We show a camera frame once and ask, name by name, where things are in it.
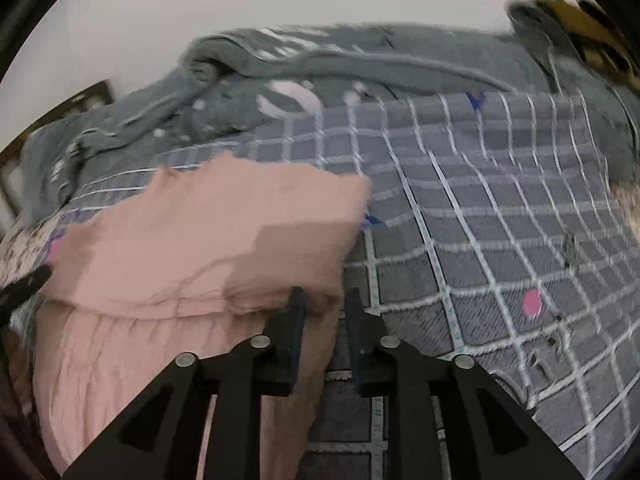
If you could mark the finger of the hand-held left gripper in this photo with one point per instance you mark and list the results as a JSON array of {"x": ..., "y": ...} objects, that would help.
[{"x": 25, "y": 285}]

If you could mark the floral mattress cover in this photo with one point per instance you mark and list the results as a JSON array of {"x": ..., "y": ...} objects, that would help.
[{"x": 25, "y": 245}]

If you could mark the dark wooden headboard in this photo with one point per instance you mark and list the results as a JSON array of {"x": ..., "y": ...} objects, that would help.
[{"x": 75, "y": 102}]

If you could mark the yellow and black cloth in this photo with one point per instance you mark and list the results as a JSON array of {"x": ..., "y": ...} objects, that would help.
[{"x": 575, "y": 15}]

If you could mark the pink knit sweater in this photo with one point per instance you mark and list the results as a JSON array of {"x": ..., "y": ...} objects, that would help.
[{"x": 200, "y": 235}]

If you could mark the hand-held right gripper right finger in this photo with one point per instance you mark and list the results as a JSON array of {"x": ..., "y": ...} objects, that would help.
[{"x": 354, "y": 341}]

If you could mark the grey-green printed quilt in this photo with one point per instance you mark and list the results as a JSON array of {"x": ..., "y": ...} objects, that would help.
[{"x": 350, "y": 65}]

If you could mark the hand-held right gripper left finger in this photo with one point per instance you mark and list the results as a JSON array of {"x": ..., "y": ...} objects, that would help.
[{"x": 299, "y": 321}]

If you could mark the grey checked bed sheet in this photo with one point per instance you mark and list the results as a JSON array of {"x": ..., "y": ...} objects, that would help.
[{"x": 475, "y": 210}]

